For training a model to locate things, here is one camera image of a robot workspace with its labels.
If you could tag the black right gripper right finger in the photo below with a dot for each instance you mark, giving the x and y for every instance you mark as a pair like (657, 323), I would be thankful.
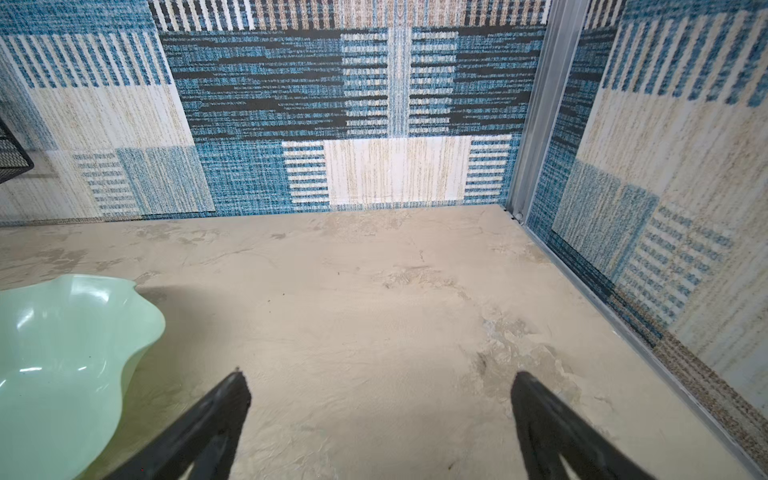
(555, 441)

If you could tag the mint green wavy fruit bowl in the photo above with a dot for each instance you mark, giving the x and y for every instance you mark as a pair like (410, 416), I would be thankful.
(69, 348)

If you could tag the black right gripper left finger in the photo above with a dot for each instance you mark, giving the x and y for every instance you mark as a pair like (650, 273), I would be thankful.
(200, 444)

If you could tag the black wire mesh shelf rack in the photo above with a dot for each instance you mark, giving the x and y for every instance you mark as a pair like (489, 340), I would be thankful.
(14, 161)

